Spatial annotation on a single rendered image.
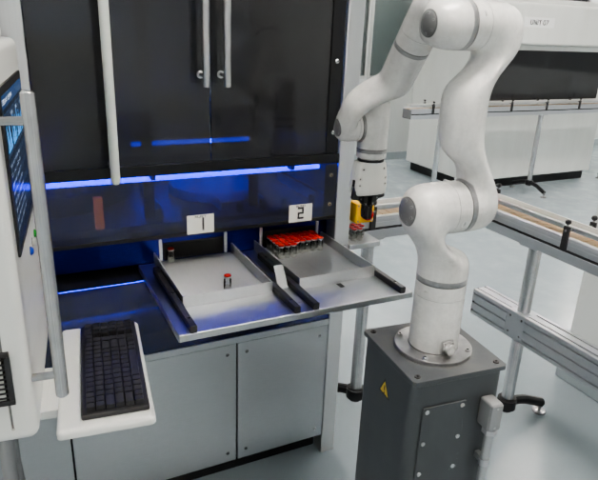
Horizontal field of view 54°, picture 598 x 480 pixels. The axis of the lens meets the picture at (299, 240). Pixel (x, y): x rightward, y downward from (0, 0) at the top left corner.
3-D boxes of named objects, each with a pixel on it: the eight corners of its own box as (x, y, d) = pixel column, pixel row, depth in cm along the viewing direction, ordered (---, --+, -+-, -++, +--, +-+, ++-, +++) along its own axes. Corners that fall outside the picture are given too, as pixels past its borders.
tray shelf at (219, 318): (138, 270, 183) (137, 265, 182) (333, 243, 213) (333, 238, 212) (179, 343, 143) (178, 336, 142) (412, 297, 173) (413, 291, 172)
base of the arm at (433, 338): (488, 360, 141) (499, 290, 135) (419, 372, 135) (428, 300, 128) (443, 324, 158) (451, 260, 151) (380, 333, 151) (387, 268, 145)
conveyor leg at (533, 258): (489, 406, 255) (519, 241, 229) (505, 401, 259) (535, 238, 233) (505, 417, 248) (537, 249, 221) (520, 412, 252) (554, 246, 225)
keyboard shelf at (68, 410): (29, 341, 157) (29, 332, 156) (137, 328, 166) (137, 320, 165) (13, 451, 117) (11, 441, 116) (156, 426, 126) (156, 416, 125)
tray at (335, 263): (253, 250, 198) (253, 240, 197) (321, 240, 210) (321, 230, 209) (299, 289, 170) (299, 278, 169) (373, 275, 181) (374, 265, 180)
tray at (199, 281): (153, 262, 185) (153, 252, 183) (231, 251, 196) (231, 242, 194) (183, 308, 156) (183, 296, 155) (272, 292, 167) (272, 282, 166)
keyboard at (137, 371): (80, 330, 158) (80, 323, 157) (134, 324, 162) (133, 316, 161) (81, 421, 122) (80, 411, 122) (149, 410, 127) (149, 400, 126)
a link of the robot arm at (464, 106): (414, 226, 139) (469, 219, 145) (446, 242, 129) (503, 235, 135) (439, -2, 122) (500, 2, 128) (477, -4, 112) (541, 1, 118)
